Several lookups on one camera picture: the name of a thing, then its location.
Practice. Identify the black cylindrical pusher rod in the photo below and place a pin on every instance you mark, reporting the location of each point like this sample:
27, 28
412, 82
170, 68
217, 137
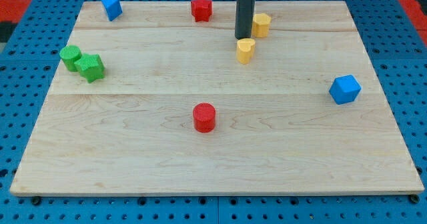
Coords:
244, 18

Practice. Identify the yellow hexagon block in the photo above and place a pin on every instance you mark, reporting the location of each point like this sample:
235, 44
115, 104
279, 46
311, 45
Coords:
261, 25

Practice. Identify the yellow heart block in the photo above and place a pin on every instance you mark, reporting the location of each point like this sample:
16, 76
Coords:
245, 50

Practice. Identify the red star block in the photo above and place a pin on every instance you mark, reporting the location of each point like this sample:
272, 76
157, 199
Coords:
201, 10

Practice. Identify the red cylinder block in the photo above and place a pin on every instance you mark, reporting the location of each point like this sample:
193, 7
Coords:
204, 117

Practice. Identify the blue cube block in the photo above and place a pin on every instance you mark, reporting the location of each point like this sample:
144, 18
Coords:
345, 89

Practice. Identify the blue triangle block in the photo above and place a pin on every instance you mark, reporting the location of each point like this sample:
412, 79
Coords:
112, 8

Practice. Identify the wooden board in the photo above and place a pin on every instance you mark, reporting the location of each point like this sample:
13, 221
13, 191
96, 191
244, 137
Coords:
278, 131

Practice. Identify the green star block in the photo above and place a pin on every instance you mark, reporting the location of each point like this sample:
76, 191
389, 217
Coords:
90, 66

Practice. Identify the green cylinder block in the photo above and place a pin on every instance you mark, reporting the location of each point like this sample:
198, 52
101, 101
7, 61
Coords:
69, 55

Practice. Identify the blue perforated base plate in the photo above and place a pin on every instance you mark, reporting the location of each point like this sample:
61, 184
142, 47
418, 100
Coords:
31, 56

